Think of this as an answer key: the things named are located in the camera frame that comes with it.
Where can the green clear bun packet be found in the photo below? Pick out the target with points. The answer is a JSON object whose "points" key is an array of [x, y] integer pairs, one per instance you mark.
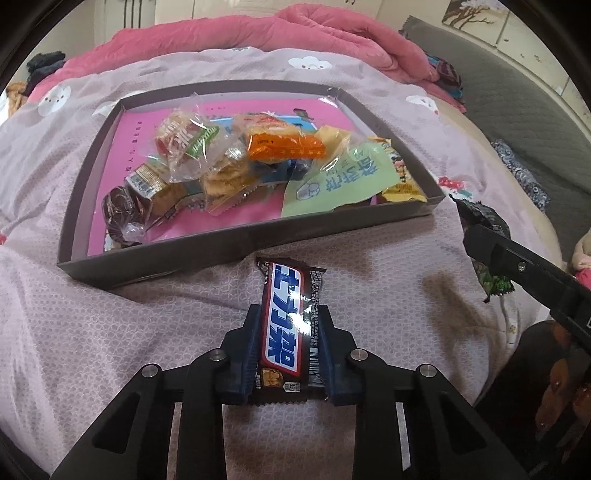
{"points": [[354, 169]]}

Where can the orange cracker packet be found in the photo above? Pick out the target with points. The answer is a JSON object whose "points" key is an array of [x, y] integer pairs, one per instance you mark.
{"points": [[270, 140]]}

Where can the dark round chocolate wrapper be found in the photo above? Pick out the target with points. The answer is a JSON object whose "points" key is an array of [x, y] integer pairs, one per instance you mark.
{"points": [[126, 215]]}

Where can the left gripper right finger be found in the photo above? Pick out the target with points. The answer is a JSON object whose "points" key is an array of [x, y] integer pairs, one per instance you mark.
{"points": [[343, 386]]}

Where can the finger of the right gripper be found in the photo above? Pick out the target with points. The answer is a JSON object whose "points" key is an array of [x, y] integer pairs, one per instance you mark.
{"points": [[557, 290]]}

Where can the grey shallow cardboard tray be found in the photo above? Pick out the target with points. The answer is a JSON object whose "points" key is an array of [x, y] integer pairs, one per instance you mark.
{"points": [[195, 241]]}

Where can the grey padded headboard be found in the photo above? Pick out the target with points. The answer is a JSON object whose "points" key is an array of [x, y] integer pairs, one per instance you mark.
{"points": [[507, 105]]}

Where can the yellow sausage snack packet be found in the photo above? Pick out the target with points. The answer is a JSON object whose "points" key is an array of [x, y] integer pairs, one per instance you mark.
{"points": [[407, 189]]}

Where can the black and green snack packet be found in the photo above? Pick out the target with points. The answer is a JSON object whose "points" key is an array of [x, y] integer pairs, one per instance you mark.
{"points": [[482, 225]]}

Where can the pink quilted duvet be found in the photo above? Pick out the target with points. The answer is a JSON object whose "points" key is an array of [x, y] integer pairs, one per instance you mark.
{"points": [[311, 27]]}

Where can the mauve patterned bed sheet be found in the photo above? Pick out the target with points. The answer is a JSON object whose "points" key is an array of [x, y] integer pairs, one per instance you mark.
{"points": [[407, 291]]}

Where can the pile of dark clothes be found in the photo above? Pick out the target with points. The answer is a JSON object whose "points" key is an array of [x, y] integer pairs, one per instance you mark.
{"points": [[41, 66]]}

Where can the round pink candy packet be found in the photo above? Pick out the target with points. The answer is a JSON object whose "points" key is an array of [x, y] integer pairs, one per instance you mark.
{"points": [[228, 177]]}

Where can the small gold wrapped cake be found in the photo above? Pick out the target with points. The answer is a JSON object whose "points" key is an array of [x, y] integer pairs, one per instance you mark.
{"points": [[167, 198]]}

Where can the brown chocolate bar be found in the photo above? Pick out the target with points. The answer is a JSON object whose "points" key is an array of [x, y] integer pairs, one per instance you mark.
{"points": [[288, 369]]}

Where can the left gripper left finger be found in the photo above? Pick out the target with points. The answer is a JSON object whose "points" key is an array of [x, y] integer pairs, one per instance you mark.
{"points": [[241, 346]]}

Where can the tree wall painting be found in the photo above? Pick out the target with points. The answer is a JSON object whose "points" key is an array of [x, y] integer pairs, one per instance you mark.
{"points": [[481, 19]]}

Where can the clear rice cracker packet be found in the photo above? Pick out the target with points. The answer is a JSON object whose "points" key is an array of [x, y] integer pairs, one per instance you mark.
{"points": [[187, 141]]}

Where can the blue biscuit packet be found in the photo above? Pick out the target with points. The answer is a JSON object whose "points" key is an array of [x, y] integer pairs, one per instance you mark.
{"points": [[281, 172]]}

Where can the right hand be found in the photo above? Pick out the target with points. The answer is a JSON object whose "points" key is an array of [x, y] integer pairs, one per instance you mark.
{"points": [[569, 384]]}

